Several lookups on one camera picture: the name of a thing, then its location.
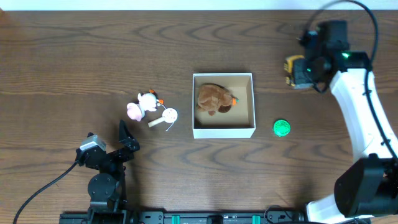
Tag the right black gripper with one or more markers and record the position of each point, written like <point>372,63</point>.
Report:
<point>300,73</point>

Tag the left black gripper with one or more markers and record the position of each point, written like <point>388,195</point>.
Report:
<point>112,155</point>

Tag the grey yellow toy truck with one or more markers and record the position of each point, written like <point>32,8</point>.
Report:
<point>295,67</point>

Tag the pink white figurine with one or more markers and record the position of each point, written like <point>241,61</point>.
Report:
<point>146,102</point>

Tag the small round paper fan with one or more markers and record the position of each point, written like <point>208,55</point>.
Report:
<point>169,115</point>

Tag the green round toy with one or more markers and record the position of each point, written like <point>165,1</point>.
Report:
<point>281,128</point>

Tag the brown plush toy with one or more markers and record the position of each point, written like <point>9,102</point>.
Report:
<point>214,98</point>

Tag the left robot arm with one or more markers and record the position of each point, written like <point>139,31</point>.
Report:
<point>107,189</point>

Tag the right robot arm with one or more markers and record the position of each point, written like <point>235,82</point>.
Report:
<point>369,187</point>

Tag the white cardboard box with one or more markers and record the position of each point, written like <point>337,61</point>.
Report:
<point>239,121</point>

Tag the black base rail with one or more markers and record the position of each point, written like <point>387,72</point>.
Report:
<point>274,215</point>

